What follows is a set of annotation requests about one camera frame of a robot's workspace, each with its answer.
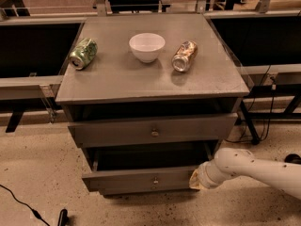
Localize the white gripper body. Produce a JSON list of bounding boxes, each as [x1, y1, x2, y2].
[[197, 160, 231, 189]]

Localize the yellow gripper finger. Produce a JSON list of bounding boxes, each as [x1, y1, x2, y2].
[[189, 169, 205, 190]]

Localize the grey drawer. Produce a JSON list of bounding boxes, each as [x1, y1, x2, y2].
[[69, 113, 238, 148], [82, 141, 214, 192], [99, 184, 189, 196]]

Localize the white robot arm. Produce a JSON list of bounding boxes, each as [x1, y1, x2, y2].
[[189, 148, 301, 199]]

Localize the grey top drawer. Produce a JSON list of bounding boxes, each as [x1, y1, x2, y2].
[[69, 113, 238, 148]]

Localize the grey bottom drawer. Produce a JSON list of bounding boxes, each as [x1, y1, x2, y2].
[[99, 184, 189, 196]]

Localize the grey wooden drawer cabinet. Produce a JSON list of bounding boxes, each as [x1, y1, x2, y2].
[[55, 13, 251, 149]]

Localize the black shoe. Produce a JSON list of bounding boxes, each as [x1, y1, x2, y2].
[[284, 153, 301, 165]]

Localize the orange soda can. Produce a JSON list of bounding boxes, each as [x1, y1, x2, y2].
[[171, 40, 198, 73]]

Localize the black cylindrical object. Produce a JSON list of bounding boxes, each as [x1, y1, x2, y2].
[[57, 209, 69, 226]]

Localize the right metal railing barrier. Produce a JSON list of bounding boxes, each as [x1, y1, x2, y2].
[[205, 10, 301, 145]]

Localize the metal railing barrier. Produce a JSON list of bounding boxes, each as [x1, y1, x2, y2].
[[205, 10, 301, 145], [0, 16, 85, 133]]

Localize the white bowl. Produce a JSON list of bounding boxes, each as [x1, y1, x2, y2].
[[129, 33, 166, 63]]

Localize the green soda can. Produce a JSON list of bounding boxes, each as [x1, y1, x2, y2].
[[69, 38, 98, 71]]

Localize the left metal railing barrier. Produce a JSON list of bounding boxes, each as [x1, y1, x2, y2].
[[0, 16, 85, 133]]

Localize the black cables at right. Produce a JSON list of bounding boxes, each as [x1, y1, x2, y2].
[[224, 64, 277, 144]]

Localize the black floor cable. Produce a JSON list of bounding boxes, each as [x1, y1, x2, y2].
[[0, 183, 52, 226]]

